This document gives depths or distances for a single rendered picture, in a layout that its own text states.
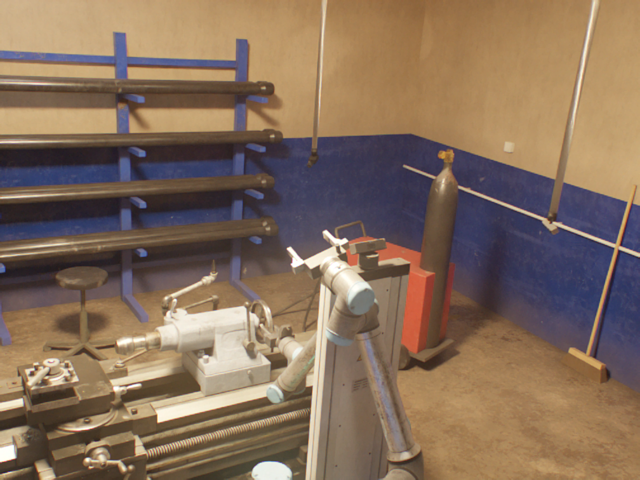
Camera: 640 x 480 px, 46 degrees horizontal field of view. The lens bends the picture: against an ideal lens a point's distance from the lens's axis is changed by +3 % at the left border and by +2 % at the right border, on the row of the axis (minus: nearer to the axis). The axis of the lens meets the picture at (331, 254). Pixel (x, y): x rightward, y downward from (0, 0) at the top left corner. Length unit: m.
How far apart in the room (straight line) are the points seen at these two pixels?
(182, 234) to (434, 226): 2.13
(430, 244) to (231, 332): 2.24
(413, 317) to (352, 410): 2.84
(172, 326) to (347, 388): 1.13
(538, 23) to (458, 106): 1.11
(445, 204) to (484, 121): 1.72
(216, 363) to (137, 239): 2.72
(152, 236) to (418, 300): 2.25
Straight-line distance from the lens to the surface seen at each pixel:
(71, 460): 3.17
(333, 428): 2.68
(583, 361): 6.15
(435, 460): 4.75
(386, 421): 2.45
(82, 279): 5.44
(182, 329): 3.44
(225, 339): 3.52
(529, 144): 6.47
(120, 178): 6.26
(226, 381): 3.55
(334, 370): 2.56
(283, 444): 3.81
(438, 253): 5.38
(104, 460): 3.10
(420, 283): 5.37
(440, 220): 5.30
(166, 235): 6.25
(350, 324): 2.20
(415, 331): 5.51
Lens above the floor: 2.65
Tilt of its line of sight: 20 degrees down
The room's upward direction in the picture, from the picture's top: 5 degrees clockwise
